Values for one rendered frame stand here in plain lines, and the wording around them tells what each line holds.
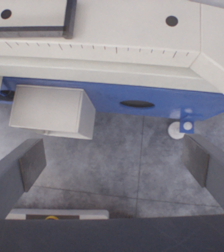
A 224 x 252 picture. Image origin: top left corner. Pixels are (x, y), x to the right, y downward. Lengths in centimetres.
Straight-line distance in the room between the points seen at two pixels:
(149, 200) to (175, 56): 91
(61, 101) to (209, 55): 45
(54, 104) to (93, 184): 62
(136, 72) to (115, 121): 74
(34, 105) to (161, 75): 43
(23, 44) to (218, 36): 34
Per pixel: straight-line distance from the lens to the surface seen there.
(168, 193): 114
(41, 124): 64
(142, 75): 40
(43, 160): 17
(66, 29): 34
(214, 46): 36
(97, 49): 34
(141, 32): 34
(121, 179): 110
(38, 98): 66
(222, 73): 36
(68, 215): 103
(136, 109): 83
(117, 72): 39
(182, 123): 97
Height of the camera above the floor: 109
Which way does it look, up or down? 81 degrees down
